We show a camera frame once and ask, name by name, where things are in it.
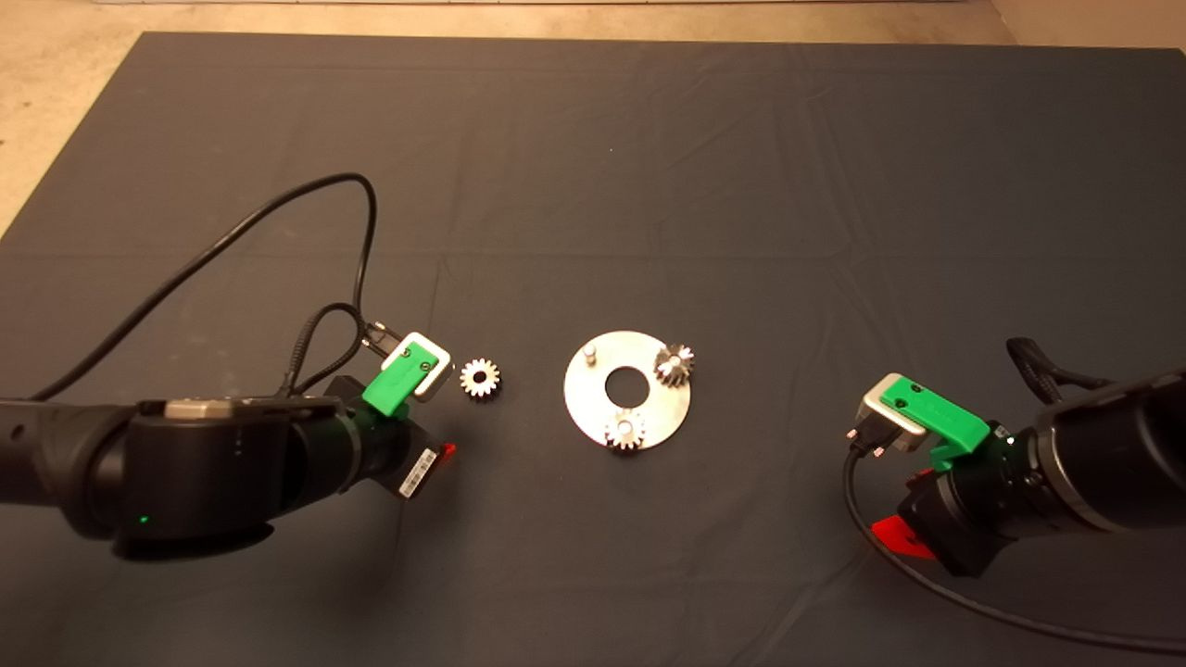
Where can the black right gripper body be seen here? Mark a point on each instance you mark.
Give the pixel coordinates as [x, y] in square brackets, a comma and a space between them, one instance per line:
[973, 519]

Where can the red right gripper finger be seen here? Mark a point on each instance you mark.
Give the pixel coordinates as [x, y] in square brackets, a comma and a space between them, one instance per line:
[921, 478]
[897, 533]

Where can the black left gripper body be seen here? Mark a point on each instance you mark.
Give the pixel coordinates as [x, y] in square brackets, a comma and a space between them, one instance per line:
[398, 459]

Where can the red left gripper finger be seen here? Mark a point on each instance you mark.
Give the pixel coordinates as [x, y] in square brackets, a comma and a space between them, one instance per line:
[448, 451]

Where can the steel planetary gear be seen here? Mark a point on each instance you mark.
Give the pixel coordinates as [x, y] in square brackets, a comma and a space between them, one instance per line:
[488, 384]
[613, 435]
[669, 372]

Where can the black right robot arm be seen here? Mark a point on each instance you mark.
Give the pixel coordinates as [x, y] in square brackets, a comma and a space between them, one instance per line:
[1112, 454]

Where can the round metal carrier plate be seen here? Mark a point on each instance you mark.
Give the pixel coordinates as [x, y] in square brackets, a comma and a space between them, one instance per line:
[593, 408]

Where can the dark grey table cloth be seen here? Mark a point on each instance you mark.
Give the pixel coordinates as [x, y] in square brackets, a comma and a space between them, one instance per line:
[649, 167]

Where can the green right camera mount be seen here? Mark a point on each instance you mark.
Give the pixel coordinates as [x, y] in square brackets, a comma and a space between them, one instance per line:
[945, 417]

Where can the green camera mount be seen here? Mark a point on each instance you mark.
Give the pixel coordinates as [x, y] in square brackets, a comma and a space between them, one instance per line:
[398, 384]
[945, 417]

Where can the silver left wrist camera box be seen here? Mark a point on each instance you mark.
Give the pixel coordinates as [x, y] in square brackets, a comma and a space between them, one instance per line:
[437, 380]

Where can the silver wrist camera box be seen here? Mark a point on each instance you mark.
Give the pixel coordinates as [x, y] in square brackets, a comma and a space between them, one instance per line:
[885, 412]
[437, 380]

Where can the green left camera mount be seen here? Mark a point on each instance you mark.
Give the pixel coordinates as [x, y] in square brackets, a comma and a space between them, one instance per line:
[398, 384]

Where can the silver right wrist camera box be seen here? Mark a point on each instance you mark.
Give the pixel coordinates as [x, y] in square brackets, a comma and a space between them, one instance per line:
[885, 412]

